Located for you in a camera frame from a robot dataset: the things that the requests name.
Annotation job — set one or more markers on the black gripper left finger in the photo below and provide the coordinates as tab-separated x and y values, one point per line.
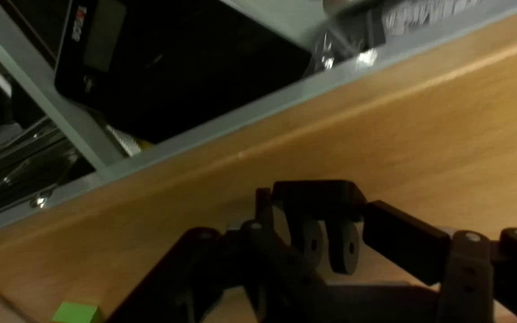
210	280

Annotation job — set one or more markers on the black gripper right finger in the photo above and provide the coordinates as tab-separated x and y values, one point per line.
474	280

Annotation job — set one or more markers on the grey metal tool drawer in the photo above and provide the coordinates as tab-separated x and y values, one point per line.
48	90

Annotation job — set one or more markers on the colourful lego block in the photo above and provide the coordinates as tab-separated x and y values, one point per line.
75	312

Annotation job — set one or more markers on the black flat case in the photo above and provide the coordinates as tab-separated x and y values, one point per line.
179	72

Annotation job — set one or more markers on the assorted silver hand tools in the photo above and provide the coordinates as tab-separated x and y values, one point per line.
348	36

